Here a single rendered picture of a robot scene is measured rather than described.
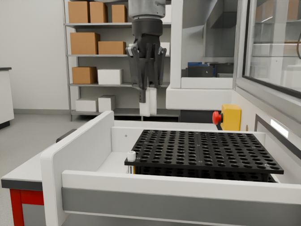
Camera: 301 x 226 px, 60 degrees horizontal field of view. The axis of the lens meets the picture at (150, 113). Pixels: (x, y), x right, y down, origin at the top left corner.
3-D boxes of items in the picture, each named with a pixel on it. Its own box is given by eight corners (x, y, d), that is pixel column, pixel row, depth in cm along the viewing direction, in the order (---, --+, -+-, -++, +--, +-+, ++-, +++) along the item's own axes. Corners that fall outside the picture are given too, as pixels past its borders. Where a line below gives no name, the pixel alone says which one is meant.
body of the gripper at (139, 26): (147, 15, 58) (148, 58, 60) (169, 19, 64) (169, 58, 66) (123, 19, 63) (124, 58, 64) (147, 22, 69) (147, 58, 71)
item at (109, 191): (63, 214, 37) (60, 173, 36) (113, 150, 62) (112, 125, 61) (376, 241, 32) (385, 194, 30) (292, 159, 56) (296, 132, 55)
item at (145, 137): (124, 165, 38) (124, 161, 38) (143, 132, 56) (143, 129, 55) (136, 166, 38) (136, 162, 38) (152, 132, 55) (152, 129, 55)
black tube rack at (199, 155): (125, 201, 40) (124, 161, 38) (144, 157, 57) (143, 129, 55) (279, 212, 37) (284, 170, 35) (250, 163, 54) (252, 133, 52)
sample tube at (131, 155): (126, 182, 39) (126, 153, 38) (128, 178, 40) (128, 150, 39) (135, 183, 39) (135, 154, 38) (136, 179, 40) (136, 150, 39)
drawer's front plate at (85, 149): (46, 229, 36) (39, 154, 34) (108, 154, 64) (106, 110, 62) (58, 230, 36) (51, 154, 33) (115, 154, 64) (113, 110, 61)
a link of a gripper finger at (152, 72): (142, 44, 66) (146, 44, 67) (146, 88, 69) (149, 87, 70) (154, 44, 64) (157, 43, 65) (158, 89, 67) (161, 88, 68)
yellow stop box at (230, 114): (221, 133, 74) (222, 108, 73) (218, 126, 81) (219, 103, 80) (239, 133, 73) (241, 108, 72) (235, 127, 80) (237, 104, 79)
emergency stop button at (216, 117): (212, 126, 76) (213, 112, 75) (211, 122, 79) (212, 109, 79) (223, 126, 75) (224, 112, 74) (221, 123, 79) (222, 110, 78)
